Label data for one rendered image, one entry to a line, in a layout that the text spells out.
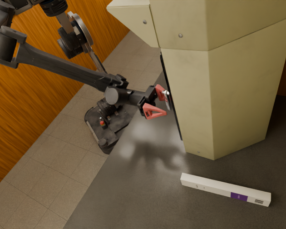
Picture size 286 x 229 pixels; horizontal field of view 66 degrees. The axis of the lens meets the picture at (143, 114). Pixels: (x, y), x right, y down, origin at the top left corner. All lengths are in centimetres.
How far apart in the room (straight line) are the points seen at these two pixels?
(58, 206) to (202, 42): 193
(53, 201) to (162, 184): 153
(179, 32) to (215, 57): 9
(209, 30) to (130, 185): 61
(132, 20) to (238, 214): 62
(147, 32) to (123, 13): 7
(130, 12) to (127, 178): 60
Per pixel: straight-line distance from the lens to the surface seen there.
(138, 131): 98
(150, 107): 72
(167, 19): 48
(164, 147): 90
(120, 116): 203
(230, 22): 48
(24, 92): 259
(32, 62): 80
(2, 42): 79
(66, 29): 140
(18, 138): 268
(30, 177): 253
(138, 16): 51
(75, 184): 218
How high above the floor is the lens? 169
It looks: 47 degrees down
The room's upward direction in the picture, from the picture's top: 23 degrees counter-clockwise
